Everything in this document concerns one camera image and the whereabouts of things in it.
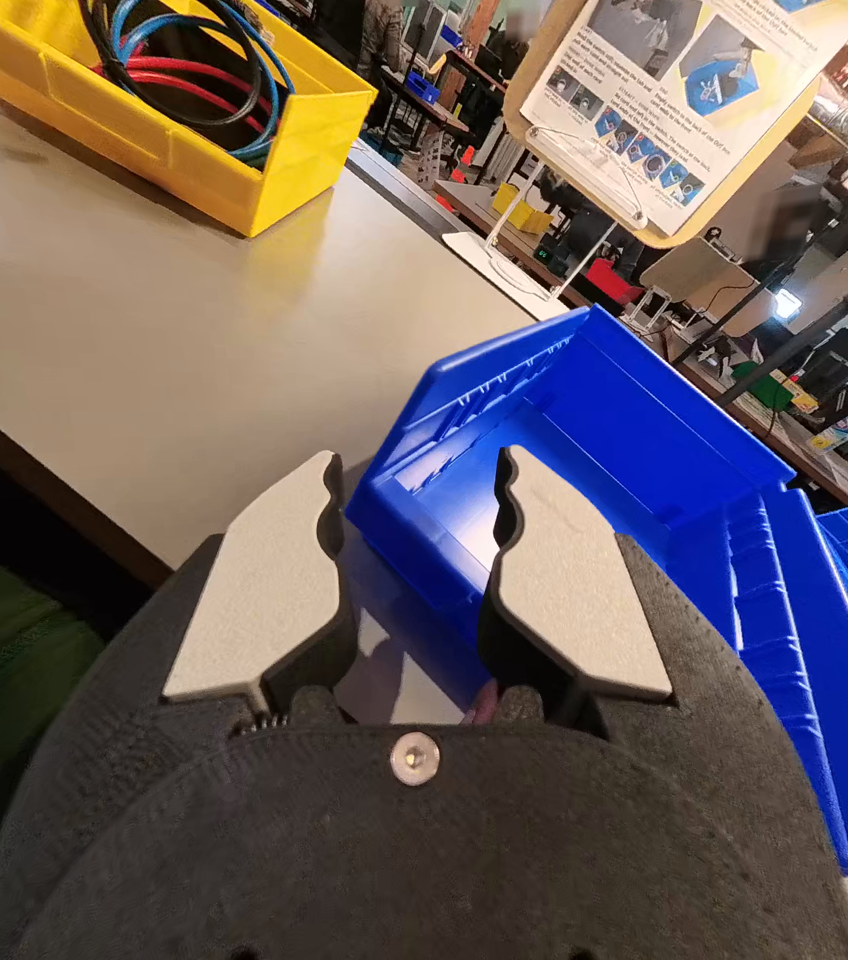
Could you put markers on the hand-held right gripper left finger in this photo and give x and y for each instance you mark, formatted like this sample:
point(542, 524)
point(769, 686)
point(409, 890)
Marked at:
point(259, 600)

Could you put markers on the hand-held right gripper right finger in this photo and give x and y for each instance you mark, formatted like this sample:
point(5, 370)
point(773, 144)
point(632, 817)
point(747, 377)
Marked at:
point(582, 600)

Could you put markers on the yellow plastic bin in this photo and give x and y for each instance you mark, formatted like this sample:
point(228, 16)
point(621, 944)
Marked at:
point(169, 150)

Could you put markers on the green box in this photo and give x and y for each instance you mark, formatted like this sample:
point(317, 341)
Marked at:
point(762, 387)

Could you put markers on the red plastic bin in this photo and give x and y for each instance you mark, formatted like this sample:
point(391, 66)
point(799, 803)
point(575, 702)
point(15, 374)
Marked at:
point(612, 281)

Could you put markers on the black metal pole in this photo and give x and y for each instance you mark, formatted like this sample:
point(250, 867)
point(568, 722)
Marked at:
point(799, 315)

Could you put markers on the yellow and black boxes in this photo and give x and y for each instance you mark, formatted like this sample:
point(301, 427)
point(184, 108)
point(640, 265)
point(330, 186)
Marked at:
point(522, 210)

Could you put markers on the instruction sheet on stand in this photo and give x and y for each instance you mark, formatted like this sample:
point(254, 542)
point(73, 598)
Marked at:
point(664, 90)

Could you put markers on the small blue bin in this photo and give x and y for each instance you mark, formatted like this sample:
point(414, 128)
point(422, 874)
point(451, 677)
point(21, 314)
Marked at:
point(421, 86)

